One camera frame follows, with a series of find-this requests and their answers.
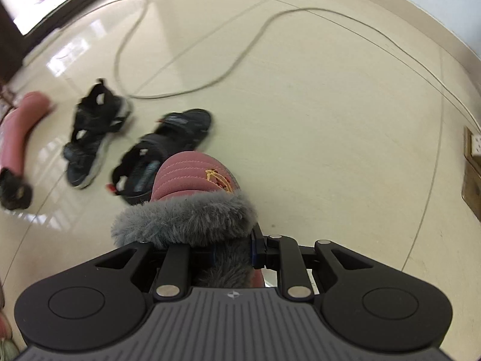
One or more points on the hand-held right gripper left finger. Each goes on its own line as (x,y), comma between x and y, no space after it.
(176,267)

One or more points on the pink fur-lined boot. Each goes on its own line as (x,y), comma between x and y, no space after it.
(188,180)

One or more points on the glass door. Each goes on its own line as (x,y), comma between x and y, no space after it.
(37,0)

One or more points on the black sandal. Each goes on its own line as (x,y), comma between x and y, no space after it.
(176,128)
(94,120)

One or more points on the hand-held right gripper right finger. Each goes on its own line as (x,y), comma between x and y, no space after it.
(258,250)

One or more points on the wall outlet plate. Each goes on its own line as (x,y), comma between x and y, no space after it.
(473,180)

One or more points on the pink rain boot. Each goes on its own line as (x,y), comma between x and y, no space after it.
(22,120)

